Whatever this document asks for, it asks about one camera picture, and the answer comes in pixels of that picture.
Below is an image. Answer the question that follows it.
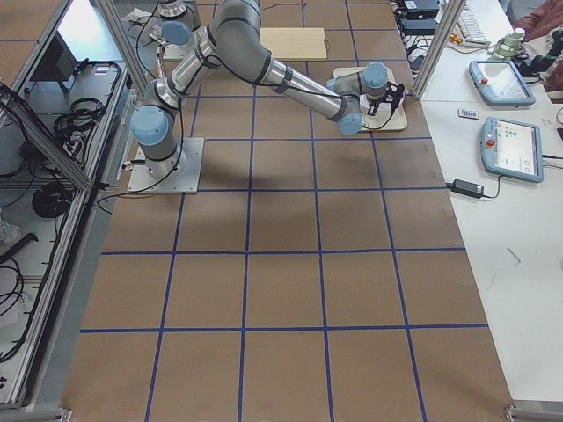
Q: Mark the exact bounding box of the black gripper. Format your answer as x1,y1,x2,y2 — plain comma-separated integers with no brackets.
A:
367,81,405,117

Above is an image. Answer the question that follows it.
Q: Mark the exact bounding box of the cream bear tray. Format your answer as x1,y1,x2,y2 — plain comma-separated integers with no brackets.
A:
326,62,407,135

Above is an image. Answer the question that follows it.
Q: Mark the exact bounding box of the black power adapter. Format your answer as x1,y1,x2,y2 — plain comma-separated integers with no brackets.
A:
446,178,484,199

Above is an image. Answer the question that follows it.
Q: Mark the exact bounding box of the white round plate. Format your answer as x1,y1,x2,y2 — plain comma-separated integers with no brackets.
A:
358,80,405,113

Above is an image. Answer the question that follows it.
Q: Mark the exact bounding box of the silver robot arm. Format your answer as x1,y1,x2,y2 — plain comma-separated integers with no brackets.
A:
157,0,201,46
130,0,404,180

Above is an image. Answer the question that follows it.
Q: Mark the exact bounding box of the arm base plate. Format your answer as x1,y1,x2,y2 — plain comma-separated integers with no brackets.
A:
127,137,205,194
163,43,192,62

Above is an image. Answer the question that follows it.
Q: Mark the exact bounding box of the aluminium frame post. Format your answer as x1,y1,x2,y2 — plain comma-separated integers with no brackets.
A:
412,0,466,100

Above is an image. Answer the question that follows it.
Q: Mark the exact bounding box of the far teach pendant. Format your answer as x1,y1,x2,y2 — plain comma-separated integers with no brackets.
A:
468,61,536,106

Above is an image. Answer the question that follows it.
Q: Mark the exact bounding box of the white keyboard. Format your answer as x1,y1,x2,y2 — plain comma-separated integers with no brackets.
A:
457,9,490,47

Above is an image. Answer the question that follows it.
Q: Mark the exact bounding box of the wooden cutting board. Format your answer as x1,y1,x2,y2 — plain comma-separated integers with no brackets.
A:
260,27,327,62

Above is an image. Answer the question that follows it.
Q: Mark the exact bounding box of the near teach pendant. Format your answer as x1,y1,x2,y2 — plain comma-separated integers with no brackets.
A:
480,117,544,183

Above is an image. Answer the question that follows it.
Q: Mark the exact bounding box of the teach pendant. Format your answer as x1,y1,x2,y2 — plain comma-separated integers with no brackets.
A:
468,61,536,106
480,117,544,183

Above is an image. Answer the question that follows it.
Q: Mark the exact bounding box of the small printed card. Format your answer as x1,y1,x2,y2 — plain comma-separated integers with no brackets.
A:
457,108,479,120

